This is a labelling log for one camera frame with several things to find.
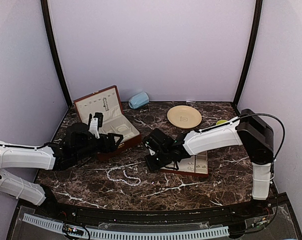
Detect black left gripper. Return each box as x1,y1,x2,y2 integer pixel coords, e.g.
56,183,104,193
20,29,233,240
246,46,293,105
74,132,123,162

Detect red earring tray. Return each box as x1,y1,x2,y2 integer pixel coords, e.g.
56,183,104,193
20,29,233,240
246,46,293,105
159,151,208,178

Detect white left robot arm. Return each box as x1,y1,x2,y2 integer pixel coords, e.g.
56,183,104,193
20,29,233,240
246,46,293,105
0,123,123,218

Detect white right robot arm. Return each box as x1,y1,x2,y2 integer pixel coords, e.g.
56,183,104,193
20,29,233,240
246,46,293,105
142,109,283,217

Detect red wooden jewelry box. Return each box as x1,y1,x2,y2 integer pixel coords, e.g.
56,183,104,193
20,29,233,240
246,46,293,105
74,85,142,162

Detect silver bangle right compartment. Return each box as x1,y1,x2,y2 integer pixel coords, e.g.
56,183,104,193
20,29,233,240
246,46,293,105
123,134,133,141

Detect silver bangle compartment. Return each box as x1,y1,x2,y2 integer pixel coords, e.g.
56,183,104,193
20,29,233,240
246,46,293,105
123,134,133,141
117,125,128,133

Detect silver bangle back compartment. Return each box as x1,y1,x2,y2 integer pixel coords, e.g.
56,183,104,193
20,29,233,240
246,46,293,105
117,125,128,133

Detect cream ceramic plate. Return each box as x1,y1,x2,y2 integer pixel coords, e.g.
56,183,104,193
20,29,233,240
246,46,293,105
167,105,202,129

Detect light blue cup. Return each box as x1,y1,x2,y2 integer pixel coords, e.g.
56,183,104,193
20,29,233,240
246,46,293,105
128,92,149,109

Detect green small bowl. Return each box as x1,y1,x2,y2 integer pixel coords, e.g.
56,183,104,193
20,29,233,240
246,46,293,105
216,120,228,126

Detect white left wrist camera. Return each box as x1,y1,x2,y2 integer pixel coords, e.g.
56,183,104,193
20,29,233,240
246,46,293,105
88,112,103,139

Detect white pearl necklace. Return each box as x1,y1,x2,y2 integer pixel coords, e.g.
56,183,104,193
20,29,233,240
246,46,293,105
106,166,142,187

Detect white slotted cable duct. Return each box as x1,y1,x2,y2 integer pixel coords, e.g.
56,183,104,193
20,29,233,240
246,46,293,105
22,213,229,240

